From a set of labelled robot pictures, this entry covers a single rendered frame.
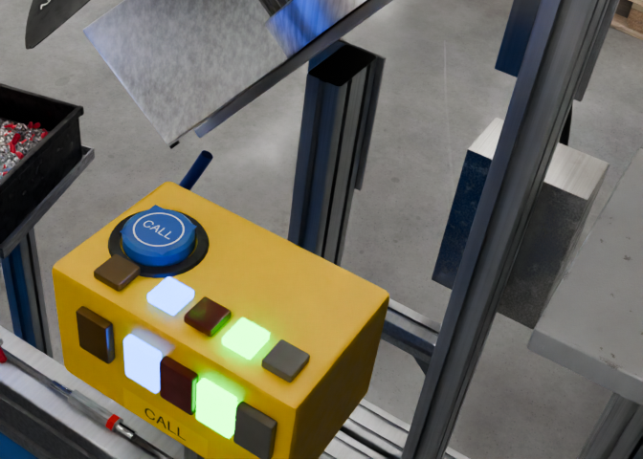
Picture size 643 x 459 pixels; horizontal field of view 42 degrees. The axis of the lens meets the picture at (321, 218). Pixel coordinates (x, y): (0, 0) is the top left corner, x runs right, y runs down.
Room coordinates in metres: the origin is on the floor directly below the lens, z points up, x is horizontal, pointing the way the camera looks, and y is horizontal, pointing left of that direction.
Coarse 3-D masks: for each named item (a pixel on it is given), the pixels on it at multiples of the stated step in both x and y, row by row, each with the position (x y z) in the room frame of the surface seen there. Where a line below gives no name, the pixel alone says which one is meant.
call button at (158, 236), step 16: (160, 208) 0.36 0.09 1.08; (128, 224) 0.34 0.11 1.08; (144, 224) 0.34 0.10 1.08; (160, 224) 0.35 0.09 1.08; (176, 224) 0.35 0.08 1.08; (192, 224) 0.35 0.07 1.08; (128, 240) 0.33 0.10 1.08; (144, 240) 0.33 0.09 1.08; (160, 240) 0.33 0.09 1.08; (176, 240) 0.33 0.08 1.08; (192, 240) 0.34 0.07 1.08; (128, 256) 0.33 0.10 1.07; (144, 256) 0.32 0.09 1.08; (160, 256) 0.32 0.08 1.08; (176, 256) 0.33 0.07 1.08
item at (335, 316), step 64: (192, 192) 0.39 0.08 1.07; (64, 256) 0.32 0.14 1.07; (192, 256) 0.33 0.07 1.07; (256, 256) 0.34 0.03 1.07; (64, 320) 0.31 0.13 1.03; (128, 320) 0.29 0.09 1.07; (256, 320) 0.29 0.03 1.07; (320, 320) 0.30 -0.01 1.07; (384, 320) 0.33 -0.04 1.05; (128, 384) 0.29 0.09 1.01; (256, 384) 0.25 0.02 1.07; (320, 384) 0.26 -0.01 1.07; (192, 448) 0.27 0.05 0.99; (320, 448) 0.27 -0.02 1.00
